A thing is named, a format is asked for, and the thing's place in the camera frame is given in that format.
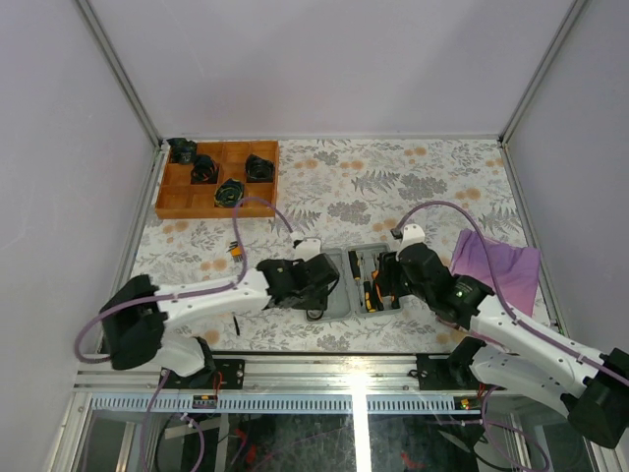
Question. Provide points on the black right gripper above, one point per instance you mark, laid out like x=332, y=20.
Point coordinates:
x=388, y=268

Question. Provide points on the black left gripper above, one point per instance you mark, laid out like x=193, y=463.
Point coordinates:
x=318, y=302

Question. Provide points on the black electrical tape roll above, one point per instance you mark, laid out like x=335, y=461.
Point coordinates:
x=314, y=315

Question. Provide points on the grey plastic tool case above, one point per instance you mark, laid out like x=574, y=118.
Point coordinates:
x=345, y=300

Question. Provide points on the large black yellow screwdriver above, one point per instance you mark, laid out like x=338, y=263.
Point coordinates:
x=369, y=301

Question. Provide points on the small black yellow screwdriver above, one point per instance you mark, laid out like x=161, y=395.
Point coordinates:
x=355, y=268

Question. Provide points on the orange black pliers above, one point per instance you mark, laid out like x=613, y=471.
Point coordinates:
x=376, y=292

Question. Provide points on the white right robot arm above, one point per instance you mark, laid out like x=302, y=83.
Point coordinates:
x=589, y=388

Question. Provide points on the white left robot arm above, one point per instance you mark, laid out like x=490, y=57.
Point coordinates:
x=144, y=323

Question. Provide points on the purple princess print bag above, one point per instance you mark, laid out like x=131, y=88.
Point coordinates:
x=517, y=269

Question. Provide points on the black blue tape roll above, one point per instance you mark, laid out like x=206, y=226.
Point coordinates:
x=229, y=193

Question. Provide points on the black tape roll right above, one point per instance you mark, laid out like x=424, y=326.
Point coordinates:
x=259, y=170

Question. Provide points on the orange wooden compartment tray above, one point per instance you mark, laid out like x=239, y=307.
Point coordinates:
x=178, y=198

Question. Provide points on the black tape roll top-left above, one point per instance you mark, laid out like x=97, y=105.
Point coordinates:
x=182, y=151

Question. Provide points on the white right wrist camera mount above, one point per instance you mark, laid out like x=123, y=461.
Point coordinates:
x=408, y=234

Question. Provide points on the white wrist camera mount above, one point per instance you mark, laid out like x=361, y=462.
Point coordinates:
x=408, y=234
x=306, y=248

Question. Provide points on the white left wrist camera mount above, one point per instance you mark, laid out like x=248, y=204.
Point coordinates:
x=306, y=248

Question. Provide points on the aluminium front rail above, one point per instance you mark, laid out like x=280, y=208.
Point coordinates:
x=281, y=373

